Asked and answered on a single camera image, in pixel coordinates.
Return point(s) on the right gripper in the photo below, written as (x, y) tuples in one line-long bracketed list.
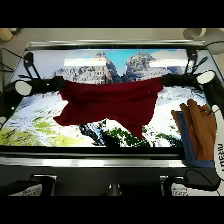
[(170, 80)]

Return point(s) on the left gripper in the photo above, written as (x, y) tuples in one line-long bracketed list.
[(58, 84)]

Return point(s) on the red T-shirt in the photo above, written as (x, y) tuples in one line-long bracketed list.
[(113, 100)]

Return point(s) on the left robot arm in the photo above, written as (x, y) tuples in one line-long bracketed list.
[(22, 88)]

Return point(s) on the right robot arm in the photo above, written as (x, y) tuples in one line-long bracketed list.
[(206, 77)]

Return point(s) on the brown garment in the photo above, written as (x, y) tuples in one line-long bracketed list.
[(200, 133)]

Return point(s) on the blue garment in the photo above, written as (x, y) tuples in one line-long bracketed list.
[(187, 148)]

